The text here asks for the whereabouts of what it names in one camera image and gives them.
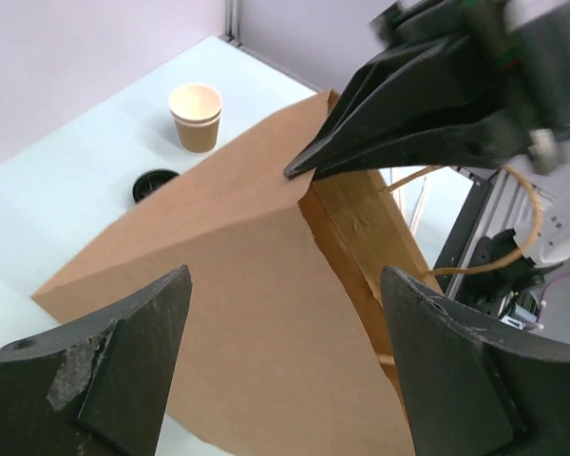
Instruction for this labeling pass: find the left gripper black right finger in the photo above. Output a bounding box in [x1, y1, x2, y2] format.
[381, 267, 570, 456]

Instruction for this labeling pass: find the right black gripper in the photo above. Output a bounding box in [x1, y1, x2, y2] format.
[283, 1, 570, 180]

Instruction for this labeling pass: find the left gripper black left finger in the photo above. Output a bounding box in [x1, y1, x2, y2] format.
[0, 266, 192, 455]

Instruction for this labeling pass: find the brown paper bag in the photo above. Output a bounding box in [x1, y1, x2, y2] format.
[34, 91, 437, 455]

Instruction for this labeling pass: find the brown paper cup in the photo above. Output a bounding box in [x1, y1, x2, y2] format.
[168, 83, 222, 153]

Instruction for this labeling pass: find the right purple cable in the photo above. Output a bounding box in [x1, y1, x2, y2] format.
[539, 265, 570, 305]

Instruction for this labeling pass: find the right aluminium corner post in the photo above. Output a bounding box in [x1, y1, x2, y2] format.
[221, 0, 321, 92]

